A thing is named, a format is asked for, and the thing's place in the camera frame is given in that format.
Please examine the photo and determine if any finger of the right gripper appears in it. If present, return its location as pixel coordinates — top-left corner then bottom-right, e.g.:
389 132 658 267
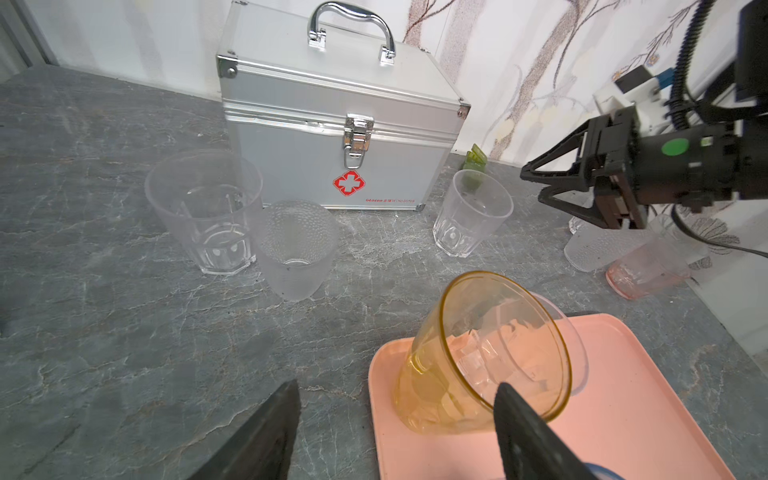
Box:
538 186 618 230
520 129 591 183

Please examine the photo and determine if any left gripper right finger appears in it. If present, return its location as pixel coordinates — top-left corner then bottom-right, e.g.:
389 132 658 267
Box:
493 383 596 479

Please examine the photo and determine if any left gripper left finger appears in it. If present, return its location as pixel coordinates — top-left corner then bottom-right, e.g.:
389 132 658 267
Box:
191 379 301 480

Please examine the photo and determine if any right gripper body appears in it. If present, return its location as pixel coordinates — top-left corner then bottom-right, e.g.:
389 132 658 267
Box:
584 107 744 229

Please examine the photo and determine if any blue plastic cup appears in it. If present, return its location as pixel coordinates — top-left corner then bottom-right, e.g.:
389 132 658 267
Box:
585 463 623 480

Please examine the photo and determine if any clear faceted cup front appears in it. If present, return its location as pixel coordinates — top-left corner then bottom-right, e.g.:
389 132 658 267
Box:
533 293 590 396

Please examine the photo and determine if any clear faceted cup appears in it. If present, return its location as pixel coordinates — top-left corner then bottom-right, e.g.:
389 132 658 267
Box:
533 293 590 396
432 170 514 258
145 150 263 276

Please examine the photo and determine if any pink plastic tray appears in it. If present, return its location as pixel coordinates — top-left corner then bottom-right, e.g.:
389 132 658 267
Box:
368 313 733 479

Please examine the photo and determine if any amber plastic cup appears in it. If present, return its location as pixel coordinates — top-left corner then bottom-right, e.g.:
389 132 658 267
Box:
393 271 574 434

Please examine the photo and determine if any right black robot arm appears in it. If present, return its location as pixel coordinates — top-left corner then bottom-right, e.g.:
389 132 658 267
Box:
520 1 767 241

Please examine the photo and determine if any frosted dimpled cup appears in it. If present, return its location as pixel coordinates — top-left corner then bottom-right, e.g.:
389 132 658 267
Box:
255 200 340 301
564 223 655 272

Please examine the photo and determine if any pink plastic cup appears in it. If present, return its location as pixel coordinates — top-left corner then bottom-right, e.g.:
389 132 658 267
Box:
605 237 707 300

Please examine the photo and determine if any small green object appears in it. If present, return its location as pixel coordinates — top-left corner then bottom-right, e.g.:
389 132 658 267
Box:
461 144 488 172

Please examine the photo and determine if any frosted dimpled cup left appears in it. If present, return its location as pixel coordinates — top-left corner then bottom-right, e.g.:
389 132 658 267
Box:
255 200 340 301

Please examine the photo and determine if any silver first aid case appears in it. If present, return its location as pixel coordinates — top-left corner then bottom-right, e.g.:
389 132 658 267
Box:
216 1 470 211

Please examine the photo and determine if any clear faceted cup by case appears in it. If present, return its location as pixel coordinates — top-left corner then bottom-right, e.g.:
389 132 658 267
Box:
145 150 263 276

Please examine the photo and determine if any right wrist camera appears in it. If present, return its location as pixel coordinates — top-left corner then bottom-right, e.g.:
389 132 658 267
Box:
593 66 674 136

